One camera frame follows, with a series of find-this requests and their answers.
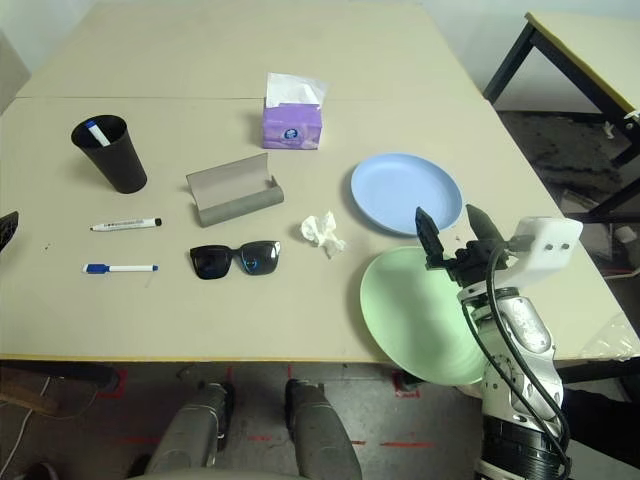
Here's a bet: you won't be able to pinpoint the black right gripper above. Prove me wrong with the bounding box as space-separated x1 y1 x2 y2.
414 203 517 290

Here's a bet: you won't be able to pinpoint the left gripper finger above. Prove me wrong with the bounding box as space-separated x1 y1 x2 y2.
0 210 20 254

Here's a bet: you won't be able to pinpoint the green plate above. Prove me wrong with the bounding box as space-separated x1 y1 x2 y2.
359 244 489 387

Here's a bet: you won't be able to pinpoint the whiteboard marker black cap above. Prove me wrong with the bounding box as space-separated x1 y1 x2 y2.
89 216 164 233

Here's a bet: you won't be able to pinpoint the white marker blue clip cap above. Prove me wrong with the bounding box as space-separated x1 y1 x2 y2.
81 262 161 275

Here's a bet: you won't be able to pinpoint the white tissue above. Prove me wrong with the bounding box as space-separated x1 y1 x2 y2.
299 210 348 260

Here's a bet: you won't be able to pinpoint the black sunglasses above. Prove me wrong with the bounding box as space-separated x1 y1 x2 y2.
188 239 283 282

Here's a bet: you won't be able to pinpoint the grey glasses case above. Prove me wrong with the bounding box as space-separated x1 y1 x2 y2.
185 152 286 229

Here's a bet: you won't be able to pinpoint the black plastic cup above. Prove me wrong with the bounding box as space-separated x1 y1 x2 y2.
70 114 149 195

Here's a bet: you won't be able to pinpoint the white marker blue end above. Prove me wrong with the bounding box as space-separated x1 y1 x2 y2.
84 119 114 148

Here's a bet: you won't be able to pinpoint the wooden plank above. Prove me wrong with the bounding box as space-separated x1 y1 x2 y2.
0 384 60 417

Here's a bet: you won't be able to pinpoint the clear plastic bag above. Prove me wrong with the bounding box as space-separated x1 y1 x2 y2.
579 311 640 362

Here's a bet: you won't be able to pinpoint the purple tissue box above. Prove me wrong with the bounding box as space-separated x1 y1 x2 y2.
262 71 333 151

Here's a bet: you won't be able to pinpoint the black table leg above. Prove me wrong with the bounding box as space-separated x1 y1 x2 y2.
553 355 640 385

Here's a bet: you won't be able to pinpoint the white tie on side table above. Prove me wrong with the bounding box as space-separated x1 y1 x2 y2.
601 110 640 140

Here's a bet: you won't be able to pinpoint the side table with black legs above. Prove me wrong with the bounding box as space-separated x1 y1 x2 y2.
481 10 640 232

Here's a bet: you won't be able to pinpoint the bystander leg black trousers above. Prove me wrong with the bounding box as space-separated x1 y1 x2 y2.
559 385 640 454

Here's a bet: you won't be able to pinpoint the grey robot right leg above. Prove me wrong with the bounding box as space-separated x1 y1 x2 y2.
284 378 364 480

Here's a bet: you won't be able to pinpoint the grey robot leg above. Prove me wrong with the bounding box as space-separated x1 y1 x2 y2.
284 378 364 480
144 382 237 480

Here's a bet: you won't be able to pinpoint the grey robot left leg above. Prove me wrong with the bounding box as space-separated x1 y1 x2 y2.
144 382 237 480

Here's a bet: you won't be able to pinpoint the light grey robot waist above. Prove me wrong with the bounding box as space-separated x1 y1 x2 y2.
124 466 304 480

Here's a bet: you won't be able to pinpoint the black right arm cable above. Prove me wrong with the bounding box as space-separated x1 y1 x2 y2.
485 238 574 480

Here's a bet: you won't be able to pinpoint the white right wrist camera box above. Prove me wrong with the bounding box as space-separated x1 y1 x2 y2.
504 215 584 289

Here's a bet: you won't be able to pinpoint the thin white floor cable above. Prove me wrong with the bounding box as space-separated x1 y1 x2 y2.
0 377 52 480

